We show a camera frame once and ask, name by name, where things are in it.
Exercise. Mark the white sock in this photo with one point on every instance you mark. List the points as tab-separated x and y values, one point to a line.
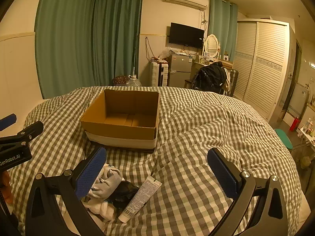
108	178

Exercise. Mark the black pouch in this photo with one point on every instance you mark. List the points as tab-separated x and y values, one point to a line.
125	190

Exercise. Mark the oval white vanity mirror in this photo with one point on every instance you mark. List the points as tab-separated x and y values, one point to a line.
211	45

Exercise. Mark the white dressing table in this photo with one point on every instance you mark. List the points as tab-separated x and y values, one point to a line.
198	66

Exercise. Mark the green stool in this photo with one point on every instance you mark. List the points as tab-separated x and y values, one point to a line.
284	139

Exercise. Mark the clear plastic bag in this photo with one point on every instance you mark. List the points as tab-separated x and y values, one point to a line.
165	53

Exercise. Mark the cardboard box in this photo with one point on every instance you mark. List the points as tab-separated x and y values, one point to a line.
118	130

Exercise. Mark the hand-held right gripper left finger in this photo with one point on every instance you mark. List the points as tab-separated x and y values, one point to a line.
91	172

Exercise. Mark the person's left hand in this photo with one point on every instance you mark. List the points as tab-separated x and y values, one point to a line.
6	186

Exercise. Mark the narrow green curtain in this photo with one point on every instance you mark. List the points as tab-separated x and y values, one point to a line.
221	29

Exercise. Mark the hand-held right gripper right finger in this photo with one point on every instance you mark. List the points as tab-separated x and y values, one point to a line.
222	174

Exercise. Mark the patterned brown bag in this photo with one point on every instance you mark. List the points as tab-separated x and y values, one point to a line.
120	80

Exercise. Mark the white side table with bottles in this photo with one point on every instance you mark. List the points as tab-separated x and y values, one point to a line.
306	132

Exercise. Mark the black wall television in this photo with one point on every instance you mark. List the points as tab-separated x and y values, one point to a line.
185	35

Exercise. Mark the red fire extinguisher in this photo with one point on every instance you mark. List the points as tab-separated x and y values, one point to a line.
294	125

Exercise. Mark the large clear water bottle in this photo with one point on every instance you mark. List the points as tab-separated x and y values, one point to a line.
134	81

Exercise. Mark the white cloth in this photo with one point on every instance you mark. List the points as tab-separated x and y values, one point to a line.
101	209

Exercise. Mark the white cream tube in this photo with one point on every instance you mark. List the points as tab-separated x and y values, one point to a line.
137	199

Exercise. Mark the wide green curtain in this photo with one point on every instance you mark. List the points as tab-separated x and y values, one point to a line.
73	41

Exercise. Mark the dark suitcase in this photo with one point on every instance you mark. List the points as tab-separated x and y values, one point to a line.
233	81

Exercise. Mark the wooden chair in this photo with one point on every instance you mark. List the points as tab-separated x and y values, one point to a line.
188	83

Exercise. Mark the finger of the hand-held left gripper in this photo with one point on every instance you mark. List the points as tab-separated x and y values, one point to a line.
32	130
7	121

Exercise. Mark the small grey fridge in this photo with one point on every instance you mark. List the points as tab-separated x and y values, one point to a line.
181	71

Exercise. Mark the white ribbed suitcase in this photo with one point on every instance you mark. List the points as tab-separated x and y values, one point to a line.
158	75

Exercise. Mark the grey white checked blanket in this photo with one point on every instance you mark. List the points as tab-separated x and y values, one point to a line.
196	127

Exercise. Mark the white louvred wardrobe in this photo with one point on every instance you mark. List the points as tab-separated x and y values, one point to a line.
260	61

